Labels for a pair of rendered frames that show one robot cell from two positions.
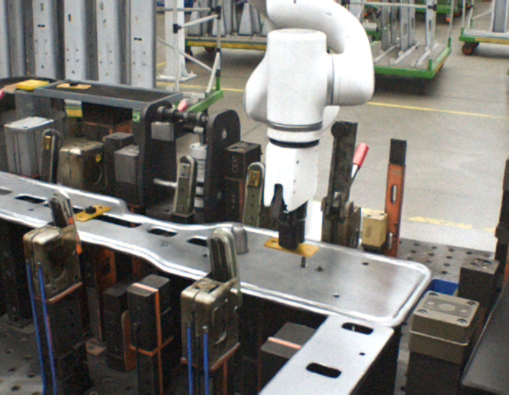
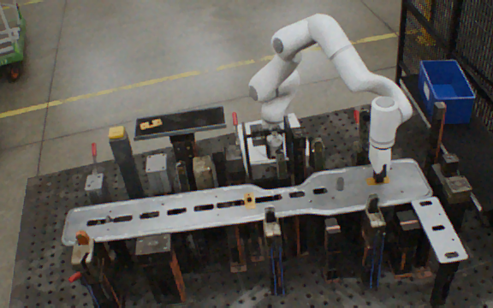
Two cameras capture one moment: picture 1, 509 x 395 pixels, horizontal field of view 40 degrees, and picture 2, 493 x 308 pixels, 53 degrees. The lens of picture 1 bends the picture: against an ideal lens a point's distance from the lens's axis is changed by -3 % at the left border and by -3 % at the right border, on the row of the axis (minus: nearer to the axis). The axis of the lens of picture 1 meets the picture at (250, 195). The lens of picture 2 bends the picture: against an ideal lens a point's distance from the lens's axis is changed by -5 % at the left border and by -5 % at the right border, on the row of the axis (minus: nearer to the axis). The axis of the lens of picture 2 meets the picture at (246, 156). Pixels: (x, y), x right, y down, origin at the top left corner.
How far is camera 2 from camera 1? 1.28 m
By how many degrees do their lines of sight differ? 32
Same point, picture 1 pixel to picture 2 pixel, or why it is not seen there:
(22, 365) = (240, 286)
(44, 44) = not seen: outside the picture
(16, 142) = (158, 177)
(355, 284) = (400, 181)
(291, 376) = (433, 236)
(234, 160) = (300, 141)
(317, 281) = (388, 188)
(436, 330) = (460, 194)
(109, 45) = not seen: outside the picture
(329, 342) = (425, 215)
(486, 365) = (484, 199)
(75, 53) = not seen: outside the picture
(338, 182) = (363, 137)
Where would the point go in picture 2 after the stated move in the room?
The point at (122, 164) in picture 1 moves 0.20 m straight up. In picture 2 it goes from (233, 163) to (227, 121)
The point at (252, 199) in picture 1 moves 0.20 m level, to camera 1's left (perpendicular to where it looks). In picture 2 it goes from (318, 156) to (277, 180)
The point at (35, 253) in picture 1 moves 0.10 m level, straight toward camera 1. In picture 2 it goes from (276, 239) to (300, 251)
